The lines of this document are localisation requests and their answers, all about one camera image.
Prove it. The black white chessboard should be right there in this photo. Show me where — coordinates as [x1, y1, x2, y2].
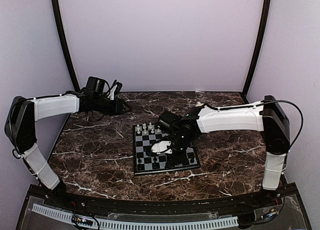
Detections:
[132, 122, 201, 176]

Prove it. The white slotted cable duct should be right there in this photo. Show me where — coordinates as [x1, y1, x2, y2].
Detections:
[31, 203, 239, 230]

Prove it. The right black frame post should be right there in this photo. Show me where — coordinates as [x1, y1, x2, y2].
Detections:
[240, 0, 271, 103]

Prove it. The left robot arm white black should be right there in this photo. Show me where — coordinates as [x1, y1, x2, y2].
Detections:
[4, 91, 132, 208]

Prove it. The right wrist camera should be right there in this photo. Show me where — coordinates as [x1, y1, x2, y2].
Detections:
[149, 109, 182, 156]

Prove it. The black frame post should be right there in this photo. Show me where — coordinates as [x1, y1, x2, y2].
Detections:
[240, 0, 271, 103]
[51, 0, 80, 91]

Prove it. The left black frame post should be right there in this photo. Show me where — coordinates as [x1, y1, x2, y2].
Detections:
[51, 0, 80, 91]

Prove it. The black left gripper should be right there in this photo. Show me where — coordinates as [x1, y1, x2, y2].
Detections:
[93, 96, 132, 116]

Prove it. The cream ceramic mug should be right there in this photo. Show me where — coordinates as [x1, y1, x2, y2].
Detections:
[195, 102, 207, 108]

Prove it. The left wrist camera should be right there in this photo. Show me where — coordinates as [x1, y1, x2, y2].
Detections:
[84, 76, 124, 101]

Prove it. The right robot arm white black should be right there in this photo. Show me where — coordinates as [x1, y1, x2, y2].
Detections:
[159, 95, 302, 207]

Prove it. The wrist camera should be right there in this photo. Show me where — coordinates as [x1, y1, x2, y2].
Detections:
[84, 76, 124, 101]
[149, 109, 182, 156]

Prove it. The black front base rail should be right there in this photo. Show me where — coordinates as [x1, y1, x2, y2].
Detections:
[24, 183, 301, 220]

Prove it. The white chess piece corner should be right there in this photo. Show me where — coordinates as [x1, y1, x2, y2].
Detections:
[135, 124, 141, 134]

